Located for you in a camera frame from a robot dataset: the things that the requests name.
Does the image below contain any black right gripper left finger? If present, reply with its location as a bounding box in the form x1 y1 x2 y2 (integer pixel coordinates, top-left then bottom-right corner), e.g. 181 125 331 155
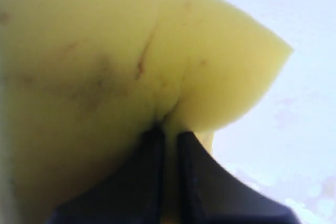
47 126 164 224

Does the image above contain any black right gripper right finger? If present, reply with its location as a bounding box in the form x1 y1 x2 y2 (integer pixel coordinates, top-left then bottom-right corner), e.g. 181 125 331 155
178 132 300 224

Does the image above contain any yellow sponge block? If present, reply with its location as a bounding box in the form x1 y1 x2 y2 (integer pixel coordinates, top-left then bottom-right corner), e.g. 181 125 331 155
1 0 293 223

